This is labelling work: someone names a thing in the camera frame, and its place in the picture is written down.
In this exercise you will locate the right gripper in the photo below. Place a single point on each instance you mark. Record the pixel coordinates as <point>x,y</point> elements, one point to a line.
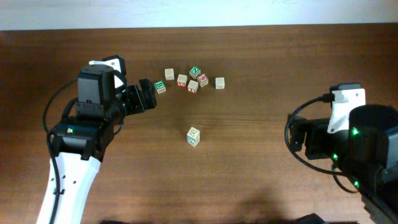
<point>310,139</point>

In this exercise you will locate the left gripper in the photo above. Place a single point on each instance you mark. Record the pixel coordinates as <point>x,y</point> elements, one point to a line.
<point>136,106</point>

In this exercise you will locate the blue D wooden block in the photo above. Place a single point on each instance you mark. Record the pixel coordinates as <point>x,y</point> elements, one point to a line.
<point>193,133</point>

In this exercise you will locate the green-sided wooden block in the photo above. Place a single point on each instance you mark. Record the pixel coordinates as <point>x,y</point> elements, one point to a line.
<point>193,142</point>

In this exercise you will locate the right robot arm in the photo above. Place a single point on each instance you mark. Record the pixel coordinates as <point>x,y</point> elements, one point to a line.
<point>366,153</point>

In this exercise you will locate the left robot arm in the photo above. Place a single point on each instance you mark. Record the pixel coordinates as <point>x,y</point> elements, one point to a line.
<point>78,142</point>

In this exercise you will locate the green B wooden block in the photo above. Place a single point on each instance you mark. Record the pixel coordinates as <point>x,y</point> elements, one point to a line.
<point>160,87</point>

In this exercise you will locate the plain top-left wooden block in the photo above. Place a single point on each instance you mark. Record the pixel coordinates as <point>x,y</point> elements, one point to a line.
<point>169,74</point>

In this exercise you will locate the red-sided wooden block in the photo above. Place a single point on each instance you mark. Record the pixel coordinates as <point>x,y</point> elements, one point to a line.
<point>182,80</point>

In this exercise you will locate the red-striped centre wooden block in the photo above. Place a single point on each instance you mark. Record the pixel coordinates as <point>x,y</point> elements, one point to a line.
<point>192,86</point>

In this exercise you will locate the green N wooden block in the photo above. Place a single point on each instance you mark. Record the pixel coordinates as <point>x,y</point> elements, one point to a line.
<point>195,72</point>

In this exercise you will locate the red 9 wooden block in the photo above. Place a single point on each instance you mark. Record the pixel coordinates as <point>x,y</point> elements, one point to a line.
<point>202,80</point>

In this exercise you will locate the plain right wooden block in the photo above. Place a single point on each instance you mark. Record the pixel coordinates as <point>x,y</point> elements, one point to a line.
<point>219,83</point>

